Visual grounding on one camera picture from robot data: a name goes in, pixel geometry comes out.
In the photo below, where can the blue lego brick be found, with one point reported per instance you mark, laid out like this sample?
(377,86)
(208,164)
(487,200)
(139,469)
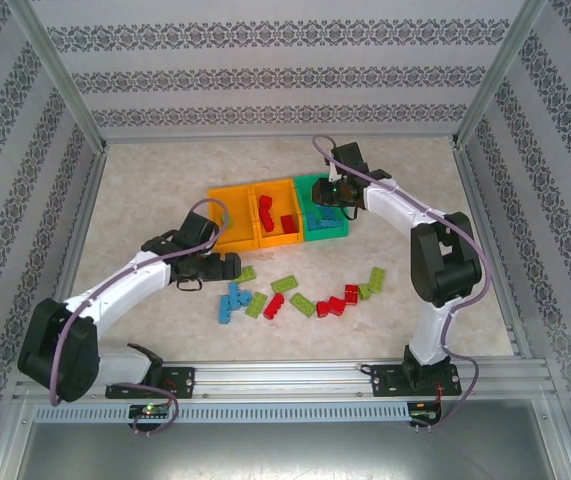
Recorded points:
(225,311)
(326,215)
(333,226)
(312,220)
(239,295)

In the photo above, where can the small green lego brick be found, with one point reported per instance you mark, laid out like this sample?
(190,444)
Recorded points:
(226,218)

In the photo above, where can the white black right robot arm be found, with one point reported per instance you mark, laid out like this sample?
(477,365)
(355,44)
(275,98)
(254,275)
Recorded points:
(390,205)

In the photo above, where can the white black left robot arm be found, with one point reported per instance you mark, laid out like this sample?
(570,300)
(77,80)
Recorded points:
(125,290)

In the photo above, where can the orange plastic bin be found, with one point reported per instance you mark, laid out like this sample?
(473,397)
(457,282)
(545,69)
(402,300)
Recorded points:
(237,245)
(277,240)

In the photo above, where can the green plastic bin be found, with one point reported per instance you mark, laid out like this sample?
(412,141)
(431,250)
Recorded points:
(325,236)

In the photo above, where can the grey metal panel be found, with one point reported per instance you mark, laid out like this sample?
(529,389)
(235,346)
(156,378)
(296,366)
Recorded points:
(285,450)

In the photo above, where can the aluminium mounting rail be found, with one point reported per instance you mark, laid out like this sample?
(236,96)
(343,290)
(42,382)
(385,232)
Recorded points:
(285,375)

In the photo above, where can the aluminium rear rail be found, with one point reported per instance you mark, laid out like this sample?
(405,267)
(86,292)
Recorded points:
(215,136)

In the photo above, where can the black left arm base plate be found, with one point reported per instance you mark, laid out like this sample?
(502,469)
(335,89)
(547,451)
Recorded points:
(180,382)

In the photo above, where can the aluminium side rail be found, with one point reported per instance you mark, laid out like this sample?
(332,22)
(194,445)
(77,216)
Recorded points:
(470,175)
(81,220)

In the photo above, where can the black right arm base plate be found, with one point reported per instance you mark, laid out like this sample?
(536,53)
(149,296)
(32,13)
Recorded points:
(387,381)

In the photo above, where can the aluminium frame post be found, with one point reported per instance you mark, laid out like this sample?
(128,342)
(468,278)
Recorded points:
(498,75)
(59,75)

